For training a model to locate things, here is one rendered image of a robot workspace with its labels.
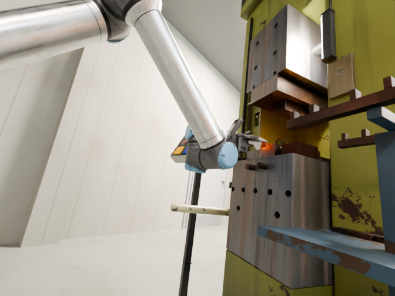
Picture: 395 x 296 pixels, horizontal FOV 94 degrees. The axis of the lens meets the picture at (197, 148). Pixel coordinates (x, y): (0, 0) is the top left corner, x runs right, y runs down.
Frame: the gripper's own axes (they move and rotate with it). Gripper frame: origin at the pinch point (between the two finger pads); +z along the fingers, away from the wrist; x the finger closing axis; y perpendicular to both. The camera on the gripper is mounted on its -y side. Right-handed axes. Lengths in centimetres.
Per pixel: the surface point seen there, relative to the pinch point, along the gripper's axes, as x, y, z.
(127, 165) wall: -220, 4, -48
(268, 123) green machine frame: -18.4, -22.2, 23.9
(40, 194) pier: -167, 51, -124
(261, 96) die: -3.0, -27.9, 3.5
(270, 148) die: 5.0, 3.1, 3.5
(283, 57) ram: 11.0, -43.5, 3.6
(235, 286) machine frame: -6, 65, -2
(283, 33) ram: 10, -59, 4
